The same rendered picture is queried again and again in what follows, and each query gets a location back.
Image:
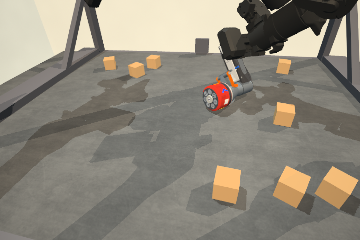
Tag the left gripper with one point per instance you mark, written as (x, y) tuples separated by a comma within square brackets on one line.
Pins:
[(260, 39)]

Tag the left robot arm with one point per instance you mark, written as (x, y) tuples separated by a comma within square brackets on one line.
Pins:
[(296, 16)]

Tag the orange cube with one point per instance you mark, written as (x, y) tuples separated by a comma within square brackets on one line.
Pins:
[(110, 63), (292, 187), (284, 114), (136, 70), (336, 187), (153, 62), (283, 66), (226, 184)]

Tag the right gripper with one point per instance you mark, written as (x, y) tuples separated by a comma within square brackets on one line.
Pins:
[(93, 3)]

